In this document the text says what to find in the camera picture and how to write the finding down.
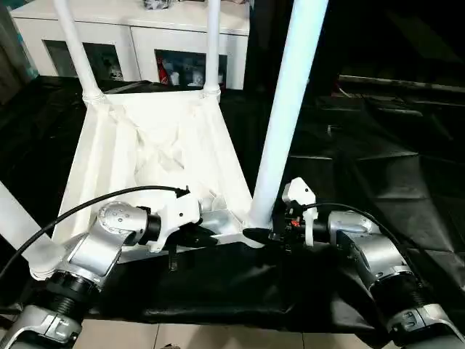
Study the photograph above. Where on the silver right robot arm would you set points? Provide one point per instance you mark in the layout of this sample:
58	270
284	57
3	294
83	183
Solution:
374	247

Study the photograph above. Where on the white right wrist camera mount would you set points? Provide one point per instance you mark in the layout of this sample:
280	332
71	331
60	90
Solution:
299	192

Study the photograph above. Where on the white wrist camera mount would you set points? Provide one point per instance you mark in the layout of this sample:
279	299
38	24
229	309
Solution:
299	192
181	211

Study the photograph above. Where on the grey curtain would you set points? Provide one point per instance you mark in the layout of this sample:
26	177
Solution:
14	54

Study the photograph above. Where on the black work mat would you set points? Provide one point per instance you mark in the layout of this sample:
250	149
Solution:
225	287

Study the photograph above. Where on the grey metal rod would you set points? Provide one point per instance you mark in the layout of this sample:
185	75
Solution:
399	85

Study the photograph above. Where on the white sideboard with glass doors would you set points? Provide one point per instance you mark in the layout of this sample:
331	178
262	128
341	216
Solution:
163	25

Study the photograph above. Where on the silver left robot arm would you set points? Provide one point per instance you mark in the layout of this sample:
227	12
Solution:
101	236

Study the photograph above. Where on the black backdrop cloth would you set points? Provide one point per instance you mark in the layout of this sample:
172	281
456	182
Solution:
399	36

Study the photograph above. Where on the white plastic table top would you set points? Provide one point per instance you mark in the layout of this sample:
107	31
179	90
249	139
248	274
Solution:
152	120

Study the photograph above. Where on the white printed mug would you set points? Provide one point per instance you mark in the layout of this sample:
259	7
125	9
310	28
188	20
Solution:
197	78

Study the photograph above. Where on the grey crumpled bundle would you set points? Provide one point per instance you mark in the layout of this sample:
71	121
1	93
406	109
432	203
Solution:
157	3

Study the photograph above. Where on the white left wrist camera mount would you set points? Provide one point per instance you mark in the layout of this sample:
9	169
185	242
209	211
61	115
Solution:
181	211

